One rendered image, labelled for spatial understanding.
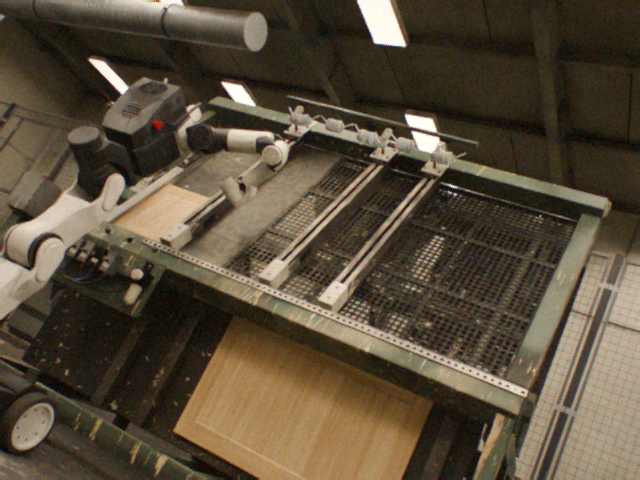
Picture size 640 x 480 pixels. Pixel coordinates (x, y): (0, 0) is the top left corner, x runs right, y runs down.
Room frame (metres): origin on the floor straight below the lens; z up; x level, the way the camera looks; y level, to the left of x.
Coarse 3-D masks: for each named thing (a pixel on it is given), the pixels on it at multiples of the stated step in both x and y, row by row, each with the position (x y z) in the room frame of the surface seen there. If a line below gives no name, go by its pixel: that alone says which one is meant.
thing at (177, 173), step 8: (200, 160) 3.18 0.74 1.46; (176, 168) 3.13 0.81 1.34; (192, 168) 3.16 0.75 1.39; (168, 176) 3.08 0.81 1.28; (176, 176) 3.10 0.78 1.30; (184, 176) 3.14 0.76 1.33; (152, 184) 3.05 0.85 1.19; (160, 184) 3.04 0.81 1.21; (168, 184) 3.07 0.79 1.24; (144, 192) 3.01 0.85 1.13; (152, 192) 3.01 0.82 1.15; (128, 200) 2.98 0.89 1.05; (136, 200) 2.97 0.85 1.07; (144, 200) 3.00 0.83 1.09; (120, 208) 2.94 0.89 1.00; (128, 208) 2.94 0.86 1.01; (112, 216) 2.90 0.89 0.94; (120, 216) 2.92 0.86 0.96
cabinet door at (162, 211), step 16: (160, 192) 3.04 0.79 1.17; (176, 192) 3.02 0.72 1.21; (192, 192) 3.01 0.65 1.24; (144, 208) 2.96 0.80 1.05; (160, 208) 2.95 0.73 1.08; (176, 208) 2.94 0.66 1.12; (192, 208) 2.93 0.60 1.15; (128, 224) 2.89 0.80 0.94; (144, 224) 2.88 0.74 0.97; (160, 224) 2.87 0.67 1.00; (160, 240) 2.79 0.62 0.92
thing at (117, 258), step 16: (80, 240) 2.68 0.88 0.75; (96, 240) 2.78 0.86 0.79; (64, 256) 2.81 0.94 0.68; (80, 256) 2.66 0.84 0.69; (96, 256) 2.62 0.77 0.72; (112, 256) 2.60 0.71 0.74; (128, 256) 2.70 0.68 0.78; (64, 272) 2.71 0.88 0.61; (80, 272) 2.78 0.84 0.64; (96, 272) 2.74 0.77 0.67; (112, 272) 2.62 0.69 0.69; (128, 272) 2.62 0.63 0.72; (144, 272) 2.57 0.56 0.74; (160, 272) 2.62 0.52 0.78; (80, 288) 2.76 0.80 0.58; (96, 288) 2.59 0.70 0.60; (112, 288) 2.69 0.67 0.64; (128, 288) 2.63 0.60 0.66; (112, 304) 2.68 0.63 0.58; (128, 304) 2.60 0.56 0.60; (144, 304) 2.62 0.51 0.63
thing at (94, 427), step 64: (0, 320) 3.02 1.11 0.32; (64, 320) 3.09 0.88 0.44; (128, 320) 2.96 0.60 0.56; (192, 320) 2.76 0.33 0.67; (64, 384) 3.01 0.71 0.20; (128, 384) 2.88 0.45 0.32; (192, 384) 2.77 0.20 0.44; (128, 448) 2.54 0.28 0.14; (192, 448) 2.71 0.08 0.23; (448, 448) 2.26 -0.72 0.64; (512, 448) 2.45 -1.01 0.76
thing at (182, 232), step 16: (288, 128) 3.16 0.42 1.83; (304, 128) 3.16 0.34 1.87; (288, 144) 3.13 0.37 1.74; (304, 144) 3.23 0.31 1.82; (240, 176) 2.98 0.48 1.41; (208, 208) 2.82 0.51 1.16; (224, 208) 2.90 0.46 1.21; (176, 224) 2.77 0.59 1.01; (192, 224) 2.76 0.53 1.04; (208, 224) 2.85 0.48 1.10; (176, 240) 2.72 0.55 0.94
